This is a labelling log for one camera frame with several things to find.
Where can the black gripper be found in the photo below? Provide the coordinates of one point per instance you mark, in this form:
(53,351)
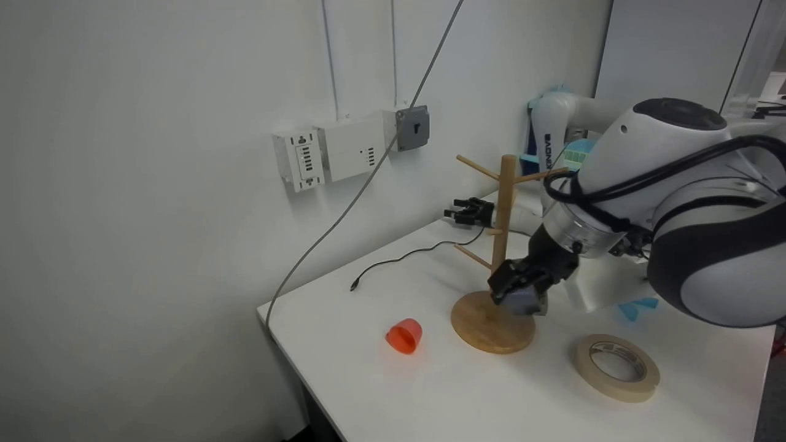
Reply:
(554,259)

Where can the grey mug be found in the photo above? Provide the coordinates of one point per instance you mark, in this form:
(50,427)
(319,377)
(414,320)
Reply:
(524,308)

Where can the blue plastic clamp peg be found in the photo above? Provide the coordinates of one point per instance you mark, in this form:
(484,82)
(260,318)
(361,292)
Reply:
(640,308)

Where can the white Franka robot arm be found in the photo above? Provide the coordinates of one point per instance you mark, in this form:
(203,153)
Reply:
(646,156)

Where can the wooden peg tree holder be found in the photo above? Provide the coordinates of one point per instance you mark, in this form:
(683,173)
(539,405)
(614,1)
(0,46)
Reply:
(483,327)

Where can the beige masking tape roll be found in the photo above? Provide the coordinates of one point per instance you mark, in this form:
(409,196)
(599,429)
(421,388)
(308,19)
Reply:
(614,391)

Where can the orange plastic cup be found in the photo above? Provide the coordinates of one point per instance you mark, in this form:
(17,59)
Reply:
(404,335)

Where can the blue plastic tray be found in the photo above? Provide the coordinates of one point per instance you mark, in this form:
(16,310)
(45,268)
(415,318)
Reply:
(577,153)

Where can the gray wall socket box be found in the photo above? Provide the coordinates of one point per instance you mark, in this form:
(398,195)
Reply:
(414,127)

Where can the white plain wall box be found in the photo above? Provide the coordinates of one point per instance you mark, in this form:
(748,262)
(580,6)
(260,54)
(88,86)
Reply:
(352,148)

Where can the white labelled wall box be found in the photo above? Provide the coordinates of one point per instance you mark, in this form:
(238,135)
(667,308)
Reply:
(297,160)

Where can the white wall conduit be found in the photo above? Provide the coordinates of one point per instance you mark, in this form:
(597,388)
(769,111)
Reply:
(393,50)
(330,57)

